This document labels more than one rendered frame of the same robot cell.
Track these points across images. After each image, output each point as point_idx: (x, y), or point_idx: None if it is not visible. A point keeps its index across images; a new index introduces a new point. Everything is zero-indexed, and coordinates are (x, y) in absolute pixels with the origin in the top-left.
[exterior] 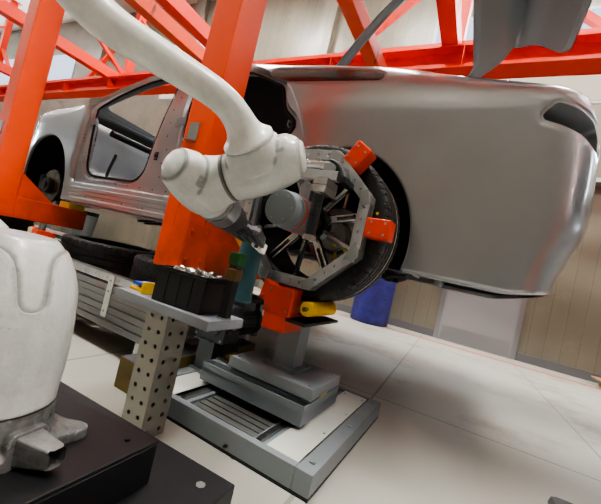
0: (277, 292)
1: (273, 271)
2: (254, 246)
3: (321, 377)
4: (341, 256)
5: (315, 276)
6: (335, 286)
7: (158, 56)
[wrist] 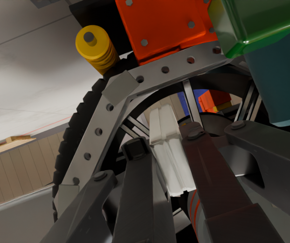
0: (171, 27)
1: (213, 61)
2: (144, 141)
3: None
4: (85, 183)
5: (112, 113)
6: (89, 114)
7: None
